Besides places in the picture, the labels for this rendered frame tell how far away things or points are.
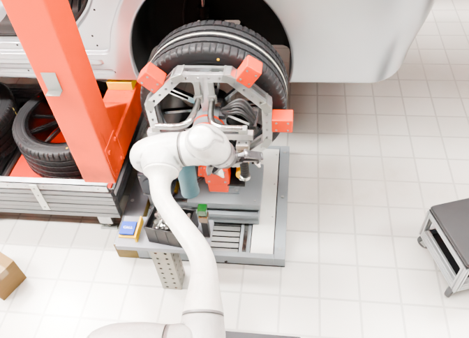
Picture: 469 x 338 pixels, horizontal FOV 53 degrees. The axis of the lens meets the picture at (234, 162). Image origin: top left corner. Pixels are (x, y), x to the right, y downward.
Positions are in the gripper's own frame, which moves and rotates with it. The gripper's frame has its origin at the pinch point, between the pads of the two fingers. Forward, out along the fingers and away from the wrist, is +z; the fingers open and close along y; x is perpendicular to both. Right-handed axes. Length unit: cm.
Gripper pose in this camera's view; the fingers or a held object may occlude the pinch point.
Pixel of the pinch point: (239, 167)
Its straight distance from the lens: 164.9
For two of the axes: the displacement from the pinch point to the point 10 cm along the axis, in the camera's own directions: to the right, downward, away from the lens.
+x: -2.1, -9.4, 2.8
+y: 9.4, -2.7, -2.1
